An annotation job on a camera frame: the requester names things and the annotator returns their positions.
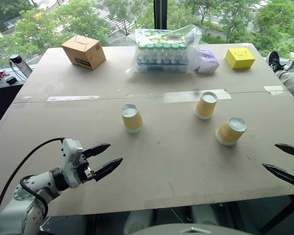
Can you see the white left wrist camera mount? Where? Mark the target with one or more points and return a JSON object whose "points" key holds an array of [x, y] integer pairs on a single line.
{"points": [[69, 161]]}

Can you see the black side table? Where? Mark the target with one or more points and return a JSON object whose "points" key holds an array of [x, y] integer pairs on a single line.
{"points": [[2, 95]]}

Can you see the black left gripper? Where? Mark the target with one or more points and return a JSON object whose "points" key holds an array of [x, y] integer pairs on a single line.
{"points": [[84, 167]]}

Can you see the person's leg with black shoe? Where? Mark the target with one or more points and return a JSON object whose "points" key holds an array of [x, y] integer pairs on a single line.
{"points": [[287, 76]]}

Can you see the black round cap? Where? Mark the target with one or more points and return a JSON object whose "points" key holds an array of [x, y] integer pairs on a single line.
{"points": [[10, 80]]}

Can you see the purple and white plastic bag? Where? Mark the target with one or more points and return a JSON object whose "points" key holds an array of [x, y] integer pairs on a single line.
{"points": [[207, 62]]}

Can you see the yellow paper cup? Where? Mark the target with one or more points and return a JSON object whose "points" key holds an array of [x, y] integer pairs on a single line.
{"points": [[205, 105], [231, 132], [131, 119]]}

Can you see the clear bag of sample tubes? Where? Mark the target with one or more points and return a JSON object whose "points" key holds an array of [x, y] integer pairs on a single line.
{"points": [[161, 52]]}

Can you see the brown cardboard box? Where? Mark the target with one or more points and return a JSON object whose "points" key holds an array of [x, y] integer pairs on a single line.
{"points": [[84, 52]]}

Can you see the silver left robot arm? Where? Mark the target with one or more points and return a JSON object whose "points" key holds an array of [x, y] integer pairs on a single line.
{"points": [[27, 195]]}

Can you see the yellow box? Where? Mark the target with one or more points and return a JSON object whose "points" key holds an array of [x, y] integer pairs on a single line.
{"points": [[240, 57]]}

